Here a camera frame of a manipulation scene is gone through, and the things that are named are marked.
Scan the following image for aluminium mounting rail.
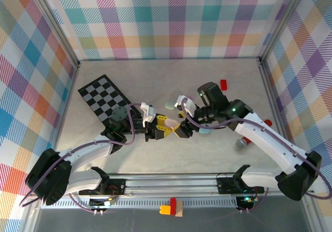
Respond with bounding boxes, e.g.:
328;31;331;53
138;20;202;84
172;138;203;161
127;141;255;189
28;173;316;199

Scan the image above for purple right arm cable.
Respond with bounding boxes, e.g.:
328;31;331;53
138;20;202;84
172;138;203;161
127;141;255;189
181;96;332;213

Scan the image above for red marker with grey cap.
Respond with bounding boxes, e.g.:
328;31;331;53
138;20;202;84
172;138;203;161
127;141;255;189
234;119;273;150

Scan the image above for aluminium side frame rail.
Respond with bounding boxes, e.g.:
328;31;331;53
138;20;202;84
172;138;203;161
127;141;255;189
46;63;81;178
256;58;299;174

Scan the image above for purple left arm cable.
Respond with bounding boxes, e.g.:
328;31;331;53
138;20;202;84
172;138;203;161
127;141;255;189
19;102;146;214

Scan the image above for white slotted cable duct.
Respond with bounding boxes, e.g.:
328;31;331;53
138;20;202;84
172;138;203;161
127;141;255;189
40;199;239;209

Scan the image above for black left controller box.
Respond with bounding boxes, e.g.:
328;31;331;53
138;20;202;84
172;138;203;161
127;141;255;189
89;197;116;209

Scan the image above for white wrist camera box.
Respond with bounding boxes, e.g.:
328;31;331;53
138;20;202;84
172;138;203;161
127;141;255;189
140;102;157;126
175;94;197;116

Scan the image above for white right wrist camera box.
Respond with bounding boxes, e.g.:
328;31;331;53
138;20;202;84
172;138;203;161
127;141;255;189
175;94;197;116

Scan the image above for black right controller box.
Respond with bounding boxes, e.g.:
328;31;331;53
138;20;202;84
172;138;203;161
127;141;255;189
236;195;255;210

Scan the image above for black grey chessboard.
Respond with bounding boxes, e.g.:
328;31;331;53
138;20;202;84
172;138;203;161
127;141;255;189
77;74;143;129

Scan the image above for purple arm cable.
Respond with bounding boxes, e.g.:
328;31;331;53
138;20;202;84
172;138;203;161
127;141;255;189
19;102;146;214
181;96;332;213

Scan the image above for black controller box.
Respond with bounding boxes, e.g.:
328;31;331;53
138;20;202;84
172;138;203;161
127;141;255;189
236;195;255;210
89;197;116;209

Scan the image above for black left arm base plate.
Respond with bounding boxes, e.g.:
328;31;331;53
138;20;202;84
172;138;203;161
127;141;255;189
79;179;126;197

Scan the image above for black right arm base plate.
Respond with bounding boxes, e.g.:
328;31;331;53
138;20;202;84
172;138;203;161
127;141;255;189
216;176;265;194

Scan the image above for tan wooden block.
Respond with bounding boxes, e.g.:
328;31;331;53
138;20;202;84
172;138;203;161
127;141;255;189
175;200;184;218

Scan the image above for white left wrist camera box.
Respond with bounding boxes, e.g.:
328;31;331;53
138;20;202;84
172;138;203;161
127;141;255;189
140;102;157;126

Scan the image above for thin aluminium frame rail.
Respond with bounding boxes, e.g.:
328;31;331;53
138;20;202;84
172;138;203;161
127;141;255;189
77;57;261;62

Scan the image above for aluminium frame post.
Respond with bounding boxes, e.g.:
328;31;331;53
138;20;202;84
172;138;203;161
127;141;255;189
258;0;312;65
24;0;80;69

